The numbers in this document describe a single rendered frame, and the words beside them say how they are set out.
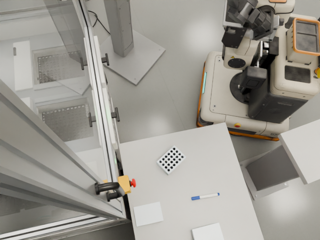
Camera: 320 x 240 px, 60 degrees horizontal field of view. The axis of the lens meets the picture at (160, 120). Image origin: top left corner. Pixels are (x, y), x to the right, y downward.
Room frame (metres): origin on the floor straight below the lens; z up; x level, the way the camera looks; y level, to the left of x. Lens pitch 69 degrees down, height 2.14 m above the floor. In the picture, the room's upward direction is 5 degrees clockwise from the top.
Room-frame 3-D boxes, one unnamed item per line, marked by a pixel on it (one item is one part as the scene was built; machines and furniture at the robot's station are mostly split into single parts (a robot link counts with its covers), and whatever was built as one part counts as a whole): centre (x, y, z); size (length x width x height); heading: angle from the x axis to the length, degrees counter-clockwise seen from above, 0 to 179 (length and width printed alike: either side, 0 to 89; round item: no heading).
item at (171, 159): (0.32, -0.07, 0.78); 0.12 x 0.08 x 0.04; 139
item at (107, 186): (0.07, 0.10, 1.45); 0.05 x 0.03 x 0.19; 108
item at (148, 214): (0.06, 0.01, 0.77); 0.13 x 0.09 x 0.02; 107
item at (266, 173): (0.46, -0.83, 0.38); 0.30 x 0.30 x 0.76; 25
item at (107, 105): (0.48, 0.24, 0.87); 0.29 x 0.02 x 0.11; 18
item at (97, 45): (0.78, 0.34, 0.87); 0.29 x 0.02 x 0.11; 18
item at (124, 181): (0.17, 0.13, 0.88); 0.07 x 0.05 x 0.07; 18
